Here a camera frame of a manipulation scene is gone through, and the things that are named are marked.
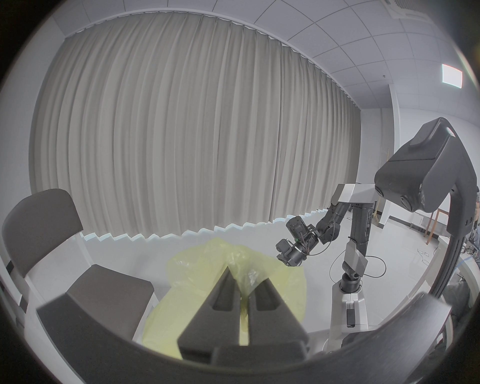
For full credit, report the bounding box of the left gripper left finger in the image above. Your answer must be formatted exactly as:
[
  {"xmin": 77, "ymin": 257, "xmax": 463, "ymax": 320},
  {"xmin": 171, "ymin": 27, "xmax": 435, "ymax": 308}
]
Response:
[{"xmin": 177, "ymin": 267, "xmax": 241, "ymax": 362}]

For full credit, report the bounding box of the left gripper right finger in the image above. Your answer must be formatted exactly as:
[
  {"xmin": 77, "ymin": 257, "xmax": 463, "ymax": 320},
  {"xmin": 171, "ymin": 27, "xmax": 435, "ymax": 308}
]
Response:
[{"xmin": 248, "ymin": 278, "xmax": 310, "ymax": 346}]

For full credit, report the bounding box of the yellow plastic bag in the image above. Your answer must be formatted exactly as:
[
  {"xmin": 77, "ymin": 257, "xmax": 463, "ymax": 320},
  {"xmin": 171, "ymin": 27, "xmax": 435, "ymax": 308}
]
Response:
[{"xmin": 142, "ymin": 239, "xmax": 307, "ymax": 357}]

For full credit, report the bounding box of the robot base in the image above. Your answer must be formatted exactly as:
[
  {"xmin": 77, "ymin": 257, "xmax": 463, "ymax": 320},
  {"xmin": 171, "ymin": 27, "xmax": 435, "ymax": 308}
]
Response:
[{"xmin": 322, "ymin": 290, "xmax": 372, "ymax": 355}]

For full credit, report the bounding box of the white curtain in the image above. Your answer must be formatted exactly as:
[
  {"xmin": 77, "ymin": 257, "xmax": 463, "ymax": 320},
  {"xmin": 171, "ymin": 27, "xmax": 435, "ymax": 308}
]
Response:
[{"xmin": 29, "ymin": 11, "xmax": 362, "ymax": 241}]

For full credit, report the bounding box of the grey padded white chair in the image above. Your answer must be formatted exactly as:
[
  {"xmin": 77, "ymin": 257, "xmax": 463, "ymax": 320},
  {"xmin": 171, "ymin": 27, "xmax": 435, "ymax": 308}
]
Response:
[{"xmin": 2, "ymin": 188, "xmax": 158, "ymax": 342}]

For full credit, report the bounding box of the square ceiling light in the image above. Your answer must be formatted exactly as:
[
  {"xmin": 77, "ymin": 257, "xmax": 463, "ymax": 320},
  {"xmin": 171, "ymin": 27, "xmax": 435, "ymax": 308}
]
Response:
[{"xmin": 441, "ymin": 64, "xmax": 464, "ymax": 89}]

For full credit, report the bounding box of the ceiling air vent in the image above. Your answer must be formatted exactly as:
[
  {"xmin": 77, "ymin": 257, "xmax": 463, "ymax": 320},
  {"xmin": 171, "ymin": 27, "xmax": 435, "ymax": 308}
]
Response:
[{"xmin": 386, "ymin": 0, "xmax": 436, "ymax": 21}]

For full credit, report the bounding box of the black cable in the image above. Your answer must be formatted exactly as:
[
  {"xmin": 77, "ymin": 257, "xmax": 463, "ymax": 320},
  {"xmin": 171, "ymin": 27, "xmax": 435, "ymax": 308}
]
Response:
[{"xmin": 329, "ymin": 249, "xmax": 387, "ymax": 291}]

